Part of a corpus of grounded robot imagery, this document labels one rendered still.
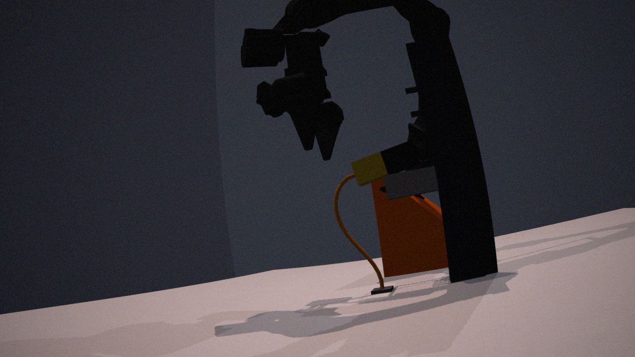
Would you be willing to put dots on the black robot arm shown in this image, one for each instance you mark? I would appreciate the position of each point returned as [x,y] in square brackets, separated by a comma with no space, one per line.
[266,47]

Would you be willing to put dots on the yellow power cord with plug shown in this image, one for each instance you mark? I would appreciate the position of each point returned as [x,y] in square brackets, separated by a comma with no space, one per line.
[372,168]

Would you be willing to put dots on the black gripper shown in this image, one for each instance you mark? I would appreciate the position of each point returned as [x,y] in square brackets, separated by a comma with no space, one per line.
[305,91]

